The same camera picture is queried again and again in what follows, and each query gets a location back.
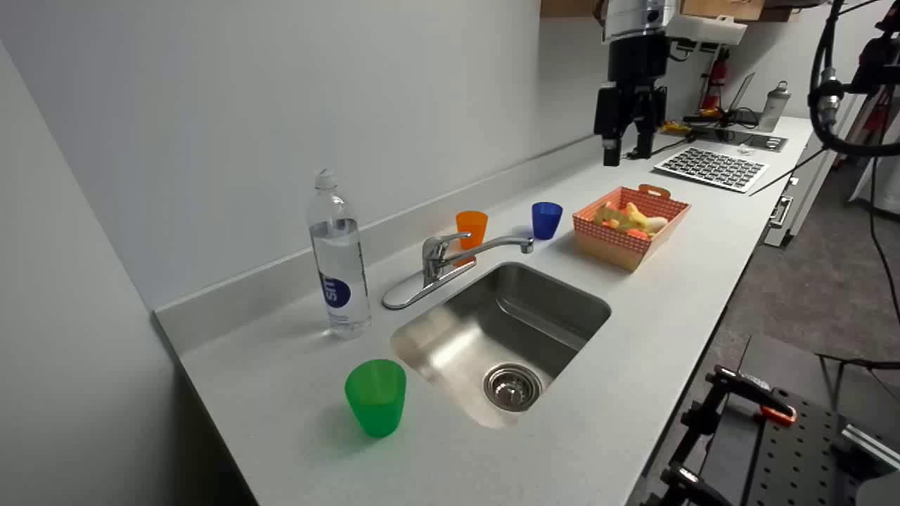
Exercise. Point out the white computer keyboard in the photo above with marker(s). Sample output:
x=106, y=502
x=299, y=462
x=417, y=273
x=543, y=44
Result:
x=709, y=169

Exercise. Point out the orange toy food piece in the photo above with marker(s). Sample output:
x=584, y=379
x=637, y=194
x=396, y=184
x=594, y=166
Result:
x=637, y=233

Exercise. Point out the black perforated work cart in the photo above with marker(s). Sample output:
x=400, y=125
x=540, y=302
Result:
x=806, y=440

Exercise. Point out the stainless steel sink basin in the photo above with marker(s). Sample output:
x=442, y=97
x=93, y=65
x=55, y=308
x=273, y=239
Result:
x=524, y=318

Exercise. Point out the chrome sink faucet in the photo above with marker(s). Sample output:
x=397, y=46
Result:
x=436, y=263

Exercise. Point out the blue plastic cup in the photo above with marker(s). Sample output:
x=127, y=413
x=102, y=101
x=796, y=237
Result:
x=546, y=219

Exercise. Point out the clear plastic water bottle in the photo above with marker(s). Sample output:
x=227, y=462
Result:
x=338, y=271

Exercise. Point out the red bottle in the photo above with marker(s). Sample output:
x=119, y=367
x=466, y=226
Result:
x=715, y=86

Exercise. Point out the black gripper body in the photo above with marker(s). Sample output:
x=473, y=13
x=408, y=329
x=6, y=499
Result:
x=637, y=65

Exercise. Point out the black camera tripod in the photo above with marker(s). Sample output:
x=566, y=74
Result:
x=877, y=86

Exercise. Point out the metal sink drain strainer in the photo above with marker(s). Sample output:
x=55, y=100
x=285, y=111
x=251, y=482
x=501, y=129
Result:
x=514, y=386

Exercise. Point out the green plastic cup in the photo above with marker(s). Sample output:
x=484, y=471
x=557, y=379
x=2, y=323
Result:
x=376, y=398

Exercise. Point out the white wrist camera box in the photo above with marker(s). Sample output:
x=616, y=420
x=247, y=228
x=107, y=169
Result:
x=708, y=28

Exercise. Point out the dark flat tray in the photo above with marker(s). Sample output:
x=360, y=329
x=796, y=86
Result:
x=742, y=138

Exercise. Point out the orange rectangular basket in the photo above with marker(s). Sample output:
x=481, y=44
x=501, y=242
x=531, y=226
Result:
x=619, y=242

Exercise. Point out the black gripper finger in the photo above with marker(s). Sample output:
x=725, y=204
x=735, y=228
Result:
x=612, y=140
x=645, y=133

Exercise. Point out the orange plastic cup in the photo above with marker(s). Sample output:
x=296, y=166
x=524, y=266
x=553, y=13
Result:
x=470, y=228

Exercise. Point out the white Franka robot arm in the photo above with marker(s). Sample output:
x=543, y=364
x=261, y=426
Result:
x=637, y=18

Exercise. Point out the yellow toy food piece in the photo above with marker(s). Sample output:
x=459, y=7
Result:
x=637, y=214

